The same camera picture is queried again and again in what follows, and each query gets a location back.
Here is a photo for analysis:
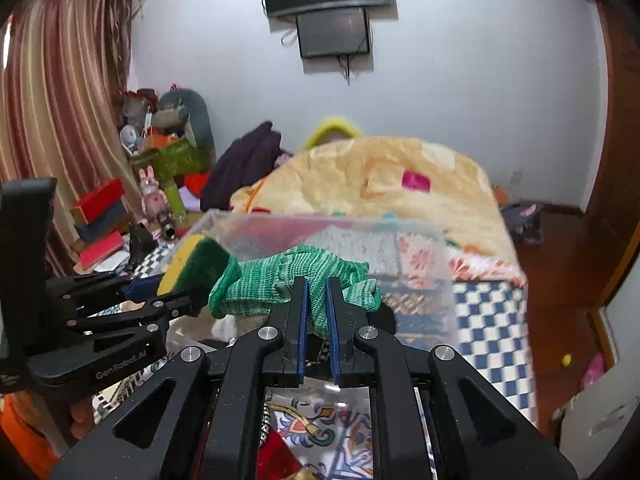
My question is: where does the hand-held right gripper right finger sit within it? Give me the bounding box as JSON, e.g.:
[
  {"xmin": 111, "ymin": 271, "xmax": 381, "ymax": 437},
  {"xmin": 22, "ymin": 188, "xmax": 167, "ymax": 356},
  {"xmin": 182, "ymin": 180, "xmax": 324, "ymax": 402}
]
[{"xmin": 326, "ymin": 278, "xmax": 578, "ymax": 480}]

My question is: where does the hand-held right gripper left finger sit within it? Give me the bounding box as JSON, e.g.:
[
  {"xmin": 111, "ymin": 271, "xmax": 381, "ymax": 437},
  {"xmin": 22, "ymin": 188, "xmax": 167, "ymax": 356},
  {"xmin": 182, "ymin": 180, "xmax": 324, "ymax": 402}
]
[{"xmin": 50, "ymin": 276, "xmax": 307, "ymax": 480}]

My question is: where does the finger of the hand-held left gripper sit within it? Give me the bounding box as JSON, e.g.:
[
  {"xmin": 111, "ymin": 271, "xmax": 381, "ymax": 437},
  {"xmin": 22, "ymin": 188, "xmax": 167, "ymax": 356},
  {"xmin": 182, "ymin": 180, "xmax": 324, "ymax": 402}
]
[
  {"xmin": 46, "ymin": 271, "xmax": 168, "ymax": 317},
  {"xmin": 64, "ymin": 294, "xmax": 207, "ymax": 347}
]

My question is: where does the green knitted glove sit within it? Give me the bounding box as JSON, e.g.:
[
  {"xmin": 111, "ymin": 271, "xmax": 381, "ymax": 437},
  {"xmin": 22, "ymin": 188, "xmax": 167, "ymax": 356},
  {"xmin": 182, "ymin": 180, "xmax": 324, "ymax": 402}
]
[{"xmin": 207, "ymin": 245, "xmax": 383, "ymax": 337}]

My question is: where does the yellow and green sponge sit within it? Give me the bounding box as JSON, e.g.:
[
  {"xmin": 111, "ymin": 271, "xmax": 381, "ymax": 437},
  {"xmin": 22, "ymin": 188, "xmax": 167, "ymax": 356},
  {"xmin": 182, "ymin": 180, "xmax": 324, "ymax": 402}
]
[{"xmin": 156, "ymin": 233, "xmax": 232, "ymax": 307}]

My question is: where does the clear plastic storage box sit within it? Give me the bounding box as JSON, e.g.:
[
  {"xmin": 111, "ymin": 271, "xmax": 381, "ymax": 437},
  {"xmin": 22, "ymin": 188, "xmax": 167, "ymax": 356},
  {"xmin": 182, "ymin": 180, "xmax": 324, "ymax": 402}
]
[{"xmin": 167, "ymin": 209, "xmax": 458, "ymax": 363}]

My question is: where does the person's left forearm orange sleeve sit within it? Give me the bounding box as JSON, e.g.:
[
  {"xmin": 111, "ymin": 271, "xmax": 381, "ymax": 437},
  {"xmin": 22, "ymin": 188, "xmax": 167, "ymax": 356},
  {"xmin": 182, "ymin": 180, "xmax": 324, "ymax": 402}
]
[{"xmin": 0, "ymin": 392, "xmax": 57, "ymax": 480}]

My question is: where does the person's left hand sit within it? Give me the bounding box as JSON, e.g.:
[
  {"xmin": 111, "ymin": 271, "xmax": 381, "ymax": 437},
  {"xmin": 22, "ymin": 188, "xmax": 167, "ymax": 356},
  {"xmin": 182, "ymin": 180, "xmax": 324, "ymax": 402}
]
[{"xmin": 69, "ymin": 402, "xmax": 103, "ymax": 443}]

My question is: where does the red book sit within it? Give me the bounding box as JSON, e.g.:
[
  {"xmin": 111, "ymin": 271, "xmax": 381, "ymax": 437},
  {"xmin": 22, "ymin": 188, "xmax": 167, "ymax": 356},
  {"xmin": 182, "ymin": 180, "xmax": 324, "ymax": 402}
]
[{"xmin": 78, "ymin": 232, "xmax": 125, "ymax": 269}]

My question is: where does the dark grey box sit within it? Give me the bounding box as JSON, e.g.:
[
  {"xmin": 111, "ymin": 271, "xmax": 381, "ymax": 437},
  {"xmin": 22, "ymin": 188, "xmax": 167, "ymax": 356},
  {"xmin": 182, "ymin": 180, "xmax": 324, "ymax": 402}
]
[{"xmin": 75, "ymin": 204, "xmax": 132, "ymax": 244}]

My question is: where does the red box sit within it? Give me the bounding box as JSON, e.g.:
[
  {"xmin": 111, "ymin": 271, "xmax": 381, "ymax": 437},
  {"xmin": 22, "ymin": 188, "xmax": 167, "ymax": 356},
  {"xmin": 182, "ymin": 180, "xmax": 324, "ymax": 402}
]
[{"xmin": 69, "ymin": 178, "xmax": 126, "ymax": 224}]

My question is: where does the pink bunny doll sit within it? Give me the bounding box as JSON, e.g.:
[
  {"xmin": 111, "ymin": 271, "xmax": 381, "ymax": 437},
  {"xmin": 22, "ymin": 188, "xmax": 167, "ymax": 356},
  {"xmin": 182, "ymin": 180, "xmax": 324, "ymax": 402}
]
[{"xmin": 138, "ymin": 165, "xmax": 169, "ymax": 222}]

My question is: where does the colourful patterned cloth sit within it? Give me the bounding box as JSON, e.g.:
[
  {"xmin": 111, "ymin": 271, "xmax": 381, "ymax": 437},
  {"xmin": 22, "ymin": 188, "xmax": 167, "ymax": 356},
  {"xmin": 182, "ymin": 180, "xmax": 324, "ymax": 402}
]
[{"xmin": 257, "ymin": 385, "xmax": 377, "ymax": 480}]

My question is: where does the green cardboard box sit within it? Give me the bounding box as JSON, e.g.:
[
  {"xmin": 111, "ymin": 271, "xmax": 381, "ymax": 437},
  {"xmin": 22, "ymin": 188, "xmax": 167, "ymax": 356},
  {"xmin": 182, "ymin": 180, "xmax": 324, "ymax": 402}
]
[{"xmin": 131, "ymin": 137, "xmax": 212, "ymax": 182}]

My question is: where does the yellow patchwork blanket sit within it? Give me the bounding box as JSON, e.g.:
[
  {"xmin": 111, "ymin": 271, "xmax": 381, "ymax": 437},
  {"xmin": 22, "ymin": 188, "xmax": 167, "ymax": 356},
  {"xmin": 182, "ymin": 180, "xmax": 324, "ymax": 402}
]
[{"xmin": 229, "ymin": 135, "xmax": 527, "ymax": 292}]

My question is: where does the red fabric piece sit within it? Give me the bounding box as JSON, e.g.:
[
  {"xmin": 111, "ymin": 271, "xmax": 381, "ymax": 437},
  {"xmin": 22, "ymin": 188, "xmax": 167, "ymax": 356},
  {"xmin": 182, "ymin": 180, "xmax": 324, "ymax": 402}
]
[{"xmin": 257, "ymin": 430, "xmax": 302, "ymax": 480}]

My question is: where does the white round toy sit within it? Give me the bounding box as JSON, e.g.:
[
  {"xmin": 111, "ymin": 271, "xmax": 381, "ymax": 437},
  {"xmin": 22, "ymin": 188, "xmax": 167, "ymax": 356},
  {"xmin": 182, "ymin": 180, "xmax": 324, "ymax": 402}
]
[{"xmin": 119, "ymin": 124, "xmax": 142, "ymax": 154}]

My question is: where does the striped brown curtain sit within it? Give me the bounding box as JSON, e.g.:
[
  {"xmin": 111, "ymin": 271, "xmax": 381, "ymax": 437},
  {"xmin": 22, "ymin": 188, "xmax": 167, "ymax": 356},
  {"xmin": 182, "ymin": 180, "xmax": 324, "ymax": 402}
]
[{"xmin": 0, "ymin": 0, "xmax": 135, "ymax": 277}]

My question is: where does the dark purple clothing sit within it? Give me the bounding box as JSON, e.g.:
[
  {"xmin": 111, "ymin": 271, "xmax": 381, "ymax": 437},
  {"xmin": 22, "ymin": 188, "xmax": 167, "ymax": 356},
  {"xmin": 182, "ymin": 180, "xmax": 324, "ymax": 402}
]
[{"xmin": 200, "ymin": 120, "xmax": 284, "ymax": 212}]

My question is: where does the blue checkered bed sheet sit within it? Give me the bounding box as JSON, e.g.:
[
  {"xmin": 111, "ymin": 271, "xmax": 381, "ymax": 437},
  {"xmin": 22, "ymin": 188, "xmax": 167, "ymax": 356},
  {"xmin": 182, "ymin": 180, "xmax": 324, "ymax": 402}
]
[{"xmin": 134, "ymin": 244, "xmax": 540, "ymax": 433}]

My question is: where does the grey plush toy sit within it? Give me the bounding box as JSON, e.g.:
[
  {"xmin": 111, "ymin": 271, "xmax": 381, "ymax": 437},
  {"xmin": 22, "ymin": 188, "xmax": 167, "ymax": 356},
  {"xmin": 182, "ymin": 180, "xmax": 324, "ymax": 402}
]
[{"xmin": 150, "ymin": 88, "xmax": 217, "ymax": 157}]

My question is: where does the yellow plush item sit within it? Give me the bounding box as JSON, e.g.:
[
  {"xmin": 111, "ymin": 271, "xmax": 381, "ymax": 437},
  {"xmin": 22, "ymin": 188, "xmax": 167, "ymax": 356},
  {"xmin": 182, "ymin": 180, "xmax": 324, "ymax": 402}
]
[{"xmin": 302, "ymin": 115, "xmax": 364, "ymax": 151}]

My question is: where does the purple bag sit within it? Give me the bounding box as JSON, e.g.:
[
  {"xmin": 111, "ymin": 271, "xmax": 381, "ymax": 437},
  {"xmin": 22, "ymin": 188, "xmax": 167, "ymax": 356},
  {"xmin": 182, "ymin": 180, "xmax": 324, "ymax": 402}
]
[{"xmin": 501, "ymin": 202, "xmax": 544, "ymax": 246}]

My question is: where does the pink toy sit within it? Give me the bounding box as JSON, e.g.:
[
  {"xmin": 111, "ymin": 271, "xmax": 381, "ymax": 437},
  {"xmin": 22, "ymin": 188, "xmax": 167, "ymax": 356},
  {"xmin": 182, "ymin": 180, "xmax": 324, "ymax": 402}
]
[{"xmin": 581, "ymin": 353, "xmax": 606, "ymax": 392}]

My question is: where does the white cabinet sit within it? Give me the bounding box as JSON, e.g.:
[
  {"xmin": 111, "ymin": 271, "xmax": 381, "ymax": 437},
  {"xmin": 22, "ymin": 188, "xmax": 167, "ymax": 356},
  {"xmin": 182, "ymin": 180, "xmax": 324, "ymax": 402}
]
[{"xmin": 550, "ymin": 260, "xmax": 640, "ymax": 463}]

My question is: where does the black hanging cable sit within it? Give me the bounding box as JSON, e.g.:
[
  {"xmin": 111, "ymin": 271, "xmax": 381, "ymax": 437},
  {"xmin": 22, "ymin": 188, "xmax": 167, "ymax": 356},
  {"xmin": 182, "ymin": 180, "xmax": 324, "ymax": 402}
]
[{"xmin": 337, "ymin": 54, "xmax": 362, "ymax": 86}]

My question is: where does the small black wall monitor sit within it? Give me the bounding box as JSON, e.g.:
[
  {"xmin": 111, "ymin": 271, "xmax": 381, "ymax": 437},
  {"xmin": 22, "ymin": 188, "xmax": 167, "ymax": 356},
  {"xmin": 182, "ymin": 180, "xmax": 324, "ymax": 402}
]
[{"xmin": 295, "ymin": 8, "xmax": 372, "ymax": 60}]

